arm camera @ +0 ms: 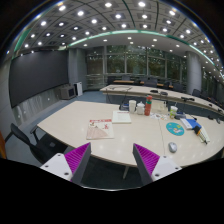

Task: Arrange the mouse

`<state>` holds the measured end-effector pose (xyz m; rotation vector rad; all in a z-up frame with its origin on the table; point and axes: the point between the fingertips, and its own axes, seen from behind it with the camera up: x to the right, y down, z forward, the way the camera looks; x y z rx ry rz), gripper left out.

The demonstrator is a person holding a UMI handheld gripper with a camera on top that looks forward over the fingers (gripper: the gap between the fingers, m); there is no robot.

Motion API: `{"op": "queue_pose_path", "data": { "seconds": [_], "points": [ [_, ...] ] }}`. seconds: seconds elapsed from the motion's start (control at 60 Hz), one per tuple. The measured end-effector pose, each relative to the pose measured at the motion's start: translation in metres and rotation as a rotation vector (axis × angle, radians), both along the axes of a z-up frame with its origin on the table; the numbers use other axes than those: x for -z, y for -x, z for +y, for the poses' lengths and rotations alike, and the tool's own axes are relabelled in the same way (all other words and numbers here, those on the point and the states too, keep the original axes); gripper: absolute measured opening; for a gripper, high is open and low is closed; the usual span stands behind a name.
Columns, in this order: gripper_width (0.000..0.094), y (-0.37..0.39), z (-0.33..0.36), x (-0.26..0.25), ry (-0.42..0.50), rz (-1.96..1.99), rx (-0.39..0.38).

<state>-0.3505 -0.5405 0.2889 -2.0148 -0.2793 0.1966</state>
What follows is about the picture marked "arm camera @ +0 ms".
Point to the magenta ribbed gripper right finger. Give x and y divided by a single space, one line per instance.
151 166

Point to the grey computer mouse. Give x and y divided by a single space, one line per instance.
172 147

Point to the white air purifier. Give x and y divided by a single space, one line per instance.
78 88

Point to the white lidded jar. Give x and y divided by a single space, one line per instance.
140 108

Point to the black office chair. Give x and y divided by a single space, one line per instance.
34 147

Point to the large dark wall screen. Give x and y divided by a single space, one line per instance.
35 73

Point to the red stacked cups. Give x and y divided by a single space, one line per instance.
148 105

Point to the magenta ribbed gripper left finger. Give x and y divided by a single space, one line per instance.
69 166

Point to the red and white magazine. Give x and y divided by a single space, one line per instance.
100 129

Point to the blue folder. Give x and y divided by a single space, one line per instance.
189 124

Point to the round teal mouse pad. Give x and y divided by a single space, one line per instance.
175 129

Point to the white notebook with pen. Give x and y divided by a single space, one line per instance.
203 135

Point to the grey box cabinet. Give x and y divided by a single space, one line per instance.
67 92

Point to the long rear conference table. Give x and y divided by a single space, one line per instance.
143 91

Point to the black gooseneck microphone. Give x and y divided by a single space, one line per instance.
124 105

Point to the green and white paper cup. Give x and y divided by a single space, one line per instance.
173 111

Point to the white closed book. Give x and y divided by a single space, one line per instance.
121 117

